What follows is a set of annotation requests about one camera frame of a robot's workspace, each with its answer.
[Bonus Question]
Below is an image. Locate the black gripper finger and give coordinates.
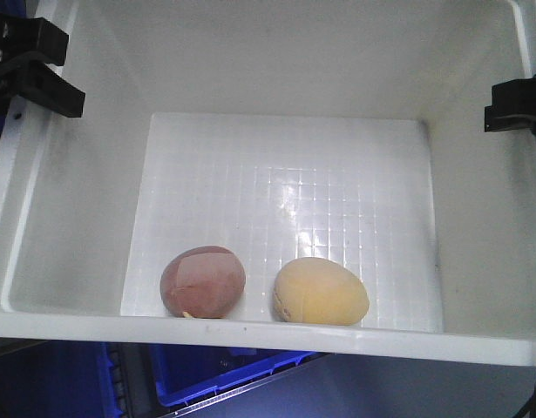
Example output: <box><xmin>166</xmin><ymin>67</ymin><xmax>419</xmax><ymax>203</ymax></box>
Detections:
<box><xmin>484</xmin><ymin>74</ymin><xmax>536</xmax><ymax>138</ymax></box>
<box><xmin>0</xmin><ymin>13</ymin><xmax>69</xmax><ymax>78</ymax></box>
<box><xmin>10</xmin><ymin>61</ymin><xmax>85</xmax><ymax>118</ymax></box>

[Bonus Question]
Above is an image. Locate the white plastic tote box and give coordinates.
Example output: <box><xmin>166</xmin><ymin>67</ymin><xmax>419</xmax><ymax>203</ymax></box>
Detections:
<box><xmin>0</xmin><ymin>1</ymin><xmax>536</xmax><ymax>366</ymax></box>

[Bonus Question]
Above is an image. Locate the pink plush ball toy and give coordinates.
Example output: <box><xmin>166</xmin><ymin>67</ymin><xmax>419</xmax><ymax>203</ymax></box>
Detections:
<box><xmin>159</xmin><ymin>246</ymin><xmax>246</xmax><ymax>319</ymax></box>

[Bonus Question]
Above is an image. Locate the yellow plush ball toy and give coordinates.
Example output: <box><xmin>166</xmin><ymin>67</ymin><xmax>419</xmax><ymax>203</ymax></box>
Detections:
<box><xmin>273</xmin><ymin>257</ymin><xmax>370</xmax><ymax>326</ymax></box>

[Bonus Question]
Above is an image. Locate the blue plastic bin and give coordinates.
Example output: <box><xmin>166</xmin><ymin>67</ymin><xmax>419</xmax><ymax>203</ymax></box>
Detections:
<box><xmin>97</xmin><ymin>343</ymin><xmax>326</xmax><ymax>417</ymax></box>

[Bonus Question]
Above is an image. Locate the metal roller shelf rack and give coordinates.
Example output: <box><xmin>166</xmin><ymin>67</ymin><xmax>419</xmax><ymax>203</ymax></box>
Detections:
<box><xmin>152</xmin><ymin>348</ymin><xmax>326</xmax><ymax>417</ymax></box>

